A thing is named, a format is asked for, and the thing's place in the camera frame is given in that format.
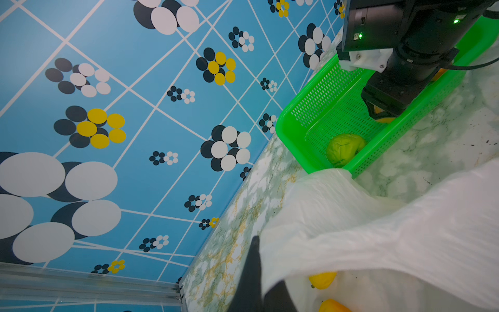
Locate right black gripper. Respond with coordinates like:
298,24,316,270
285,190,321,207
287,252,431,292
361,44,459,119

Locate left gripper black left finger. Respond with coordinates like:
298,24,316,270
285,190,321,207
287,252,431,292
227,236,262,312

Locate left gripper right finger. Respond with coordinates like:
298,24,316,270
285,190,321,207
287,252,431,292
263,282,297,312

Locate yellow mango fruit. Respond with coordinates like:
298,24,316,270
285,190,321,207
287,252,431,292
309,272,337,290

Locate green round fruit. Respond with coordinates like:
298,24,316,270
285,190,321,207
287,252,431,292
326,133,367,168

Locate white plastic bag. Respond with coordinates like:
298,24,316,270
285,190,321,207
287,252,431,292
259,159,498,309

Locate small orange yellow fruit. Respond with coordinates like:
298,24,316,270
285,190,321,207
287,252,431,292
376,117,395,124

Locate orange green papaya fruit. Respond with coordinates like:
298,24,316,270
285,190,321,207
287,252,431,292
431,68,447,82

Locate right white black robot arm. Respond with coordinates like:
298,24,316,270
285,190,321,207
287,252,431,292
336,1,498,124

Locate green plastic basket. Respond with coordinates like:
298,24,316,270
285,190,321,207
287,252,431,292
275,15,499,179

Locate left aluminium corner post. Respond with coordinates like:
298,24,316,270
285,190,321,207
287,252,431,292
1,263,182,306

